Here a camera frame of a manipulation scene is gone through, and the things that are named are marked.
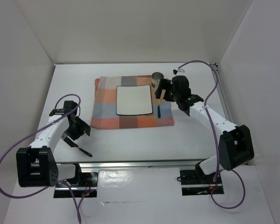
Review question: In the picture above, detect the metal cup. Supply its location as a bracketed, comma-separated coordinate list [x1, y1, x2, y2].
[151, 72, 164, 90]

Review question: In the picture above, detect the gold knife green handle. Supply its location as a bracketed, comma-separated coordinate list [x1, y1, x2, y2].
[157, 99, 161, 119]

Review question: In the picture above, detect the gold fork green handle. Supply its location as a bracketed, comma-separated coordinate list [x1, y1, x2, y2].
[77, 147, 92, 157]

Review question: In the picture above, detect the checkered orange blue cloth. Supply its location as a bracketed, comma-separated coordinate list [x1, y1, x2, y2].
[90, 75, 174, 130]

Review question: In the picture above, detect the square white plate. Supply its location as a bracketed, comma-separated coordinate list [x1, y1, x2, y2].
[116, 85, 153, 116]

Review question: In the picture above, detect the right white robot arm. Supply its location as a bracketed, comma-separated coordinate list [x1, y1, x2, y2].
[155, 76, 255, 183]

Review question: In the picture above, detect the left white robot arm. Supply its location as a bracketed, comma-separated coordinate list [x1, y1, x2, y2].
[16, 101, 92, 187]

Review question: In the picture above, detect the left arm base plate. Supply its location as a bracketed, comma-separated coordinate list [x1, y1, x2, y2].
[53, 170, 98, 199]

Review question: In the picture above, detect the aluminium rail right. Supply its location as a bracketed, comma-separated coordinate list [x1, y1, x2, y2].
[208, 64, 236, 135]

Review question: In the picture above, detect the aluminium rail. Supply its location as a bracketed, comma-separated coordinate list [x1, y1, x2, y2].
[208, 64, 236, 135]
[56, 159, 204, 169]

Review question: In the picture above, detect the aluminium rail front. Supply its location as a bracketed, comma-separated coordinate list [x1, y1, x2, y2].
[56, 159, 204, 169]

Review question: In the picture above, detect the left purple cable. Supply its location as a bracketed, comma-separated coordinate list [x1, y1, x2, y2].
[0, 94, 94, 224]

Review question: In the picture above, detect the purple cable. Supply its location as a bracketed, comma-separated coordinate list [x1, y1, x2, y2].
[172, 60, 246, 208]
[0, 94, 94, 224]

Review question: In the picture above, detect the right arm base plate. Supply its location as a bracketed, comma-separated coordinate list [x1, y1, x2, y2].
[176, 170, 224, 196]

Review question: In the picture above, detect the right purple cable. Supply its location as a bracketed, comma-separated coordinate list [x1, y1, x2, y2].
[172, 60, 246, 208]

